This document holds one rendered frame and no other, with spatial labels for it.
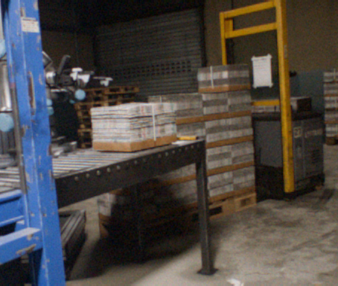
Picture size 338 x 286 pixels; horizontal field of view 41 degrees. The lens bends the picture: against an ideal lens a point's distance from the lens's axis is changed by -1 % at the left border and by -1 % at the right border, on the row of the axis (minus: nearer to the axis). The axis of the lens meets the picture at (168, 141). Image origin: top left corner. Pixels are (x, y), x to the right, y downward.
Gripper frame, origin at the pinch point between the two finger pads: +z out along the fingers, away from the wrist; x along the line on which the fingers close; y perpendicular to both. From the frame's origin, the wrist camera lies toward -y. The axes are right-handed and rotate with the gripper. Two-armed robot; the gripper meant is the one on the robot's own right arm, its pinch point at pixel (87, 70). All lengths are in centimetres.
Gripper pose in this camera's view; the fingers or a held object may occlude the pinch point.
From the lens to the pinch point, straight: 250.0
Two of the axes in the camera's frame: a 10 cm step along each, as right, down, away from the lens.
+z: 9.1, -0.2, -4.1
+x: -4.1, -0.1, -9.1
